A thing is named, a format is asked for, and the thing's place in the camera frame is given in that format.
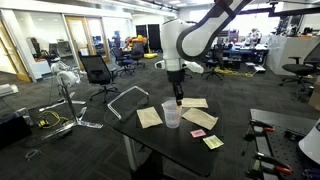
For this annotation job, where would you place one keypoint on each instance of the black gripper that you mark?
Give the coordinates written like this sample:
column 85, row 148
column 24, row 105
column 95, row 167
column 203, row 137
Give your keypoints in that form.
column 175, row 76

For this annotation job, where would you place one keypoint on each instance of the orange and white marker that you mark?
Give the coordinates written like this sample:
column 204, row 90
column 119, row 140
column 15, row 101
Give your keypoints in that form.
column 179, row 107

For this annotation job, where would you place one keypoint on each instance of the clear plastic measuring cup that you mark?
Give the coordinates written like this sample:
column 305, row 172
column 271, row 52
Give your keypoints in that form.
column 171, row 118

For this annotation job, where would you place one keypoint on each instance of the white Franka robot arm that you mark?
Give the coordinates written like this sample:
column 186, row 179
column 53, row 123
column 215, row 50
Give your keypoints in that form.
column 186, row 40

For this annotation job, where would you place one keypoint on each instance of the large beige paper napkin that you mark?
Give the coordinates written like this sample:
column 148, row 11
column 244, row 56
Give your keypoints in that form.
column 200, row 118

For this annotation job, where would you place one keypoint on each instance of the yellow floor object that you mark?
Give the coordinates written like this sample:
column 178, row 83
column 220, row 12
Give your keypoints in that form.
column 150, row 55

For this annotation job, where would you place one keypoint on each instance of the pink sugar packet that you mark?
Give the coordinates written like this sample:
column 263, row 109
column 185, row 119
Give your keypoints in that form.
column 198, row 133

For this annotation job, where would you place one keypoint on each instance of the dark office chair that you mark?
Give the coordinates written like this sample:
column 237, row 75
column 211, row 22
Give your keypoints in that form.
column 137, row 53

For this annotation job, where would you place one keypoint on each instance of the tall black cabinet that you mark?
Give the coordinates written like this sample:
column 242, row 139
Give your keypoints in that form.
column 154, row 36

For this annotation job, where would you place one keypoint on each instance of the pale yellow printed packet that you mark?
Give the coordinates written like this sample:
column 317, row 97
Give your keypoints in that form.
column 212, row 142

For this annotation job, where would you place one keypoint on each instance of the blue seat office chair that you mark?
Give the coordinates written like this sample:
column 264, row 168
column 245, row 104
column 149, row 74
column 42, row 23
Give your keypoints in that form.
column 124, row 61

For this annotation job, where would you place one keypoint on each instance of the orange yellow machine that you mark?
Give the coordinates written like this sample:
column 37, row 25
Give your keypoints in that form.
column 138, row 40

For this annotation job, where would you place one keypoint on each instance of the narrow black cabinet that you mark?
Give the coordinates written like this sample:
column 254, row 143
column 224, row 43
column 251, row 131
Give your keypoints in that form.
column 141, row 31

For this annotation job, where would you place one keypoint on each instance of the white table leg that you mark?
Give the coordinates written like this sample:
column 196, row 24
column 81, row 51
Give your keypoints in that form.
column 130, row 153

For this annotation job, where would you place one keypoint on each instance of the dark lab desk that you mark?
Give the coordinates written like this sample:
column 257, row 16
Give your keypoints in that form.
column 246, row 51

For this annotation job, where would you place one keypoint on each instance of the white floor box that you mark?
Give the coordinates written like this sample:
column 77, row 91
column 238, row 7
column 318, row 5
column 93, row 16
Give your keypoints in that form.
column 259, row 68

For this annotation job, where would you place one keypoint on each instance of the black mesh office chair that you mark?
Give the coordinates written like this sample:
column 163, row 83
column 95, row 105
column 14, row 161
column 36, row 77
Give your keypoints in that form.
column 96, row 71

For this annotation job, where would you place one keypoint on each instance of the wooden framed glass double door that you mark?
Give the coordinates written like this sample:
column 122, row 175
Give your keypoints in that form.
column 85, row 36

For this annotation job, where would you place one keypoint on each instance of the silver tripod with white heads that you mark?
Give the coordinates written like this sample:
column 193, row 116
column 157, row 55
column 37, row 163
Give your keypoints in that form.
column 68, row 96

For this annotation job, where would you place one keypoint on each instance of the white partition counter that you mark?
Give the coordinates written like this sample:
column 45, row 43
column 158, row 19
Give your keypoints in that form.
column 283, row 53

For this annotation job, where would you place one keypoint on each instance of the black perforated breadboard table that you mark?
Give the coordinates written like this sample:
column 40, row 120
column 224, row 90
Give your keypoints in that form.
column 283, row 146

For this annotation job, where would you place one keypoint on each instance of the black armrest office chair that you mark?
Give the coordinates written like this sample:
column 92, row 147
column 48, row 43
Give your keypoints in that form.
column 300, row 69

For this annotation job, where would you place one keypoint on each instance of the cardboard box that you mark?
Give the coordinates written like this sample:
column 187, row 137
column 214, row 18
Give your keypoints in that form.
column 315, row 96

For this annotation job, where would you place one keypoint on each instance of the black box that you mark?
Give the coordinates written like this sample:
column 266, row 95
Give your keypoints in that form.
column 13, row 131

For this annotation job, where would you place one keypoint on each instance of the white flat device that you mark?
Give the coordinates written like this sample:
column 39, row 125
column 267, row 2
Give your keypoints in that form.
column 8, row 90

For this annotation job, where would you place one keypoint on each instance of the mesh chair back silver frame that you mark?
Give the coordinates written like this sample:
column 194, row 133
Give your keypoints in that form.
column 128, row 101

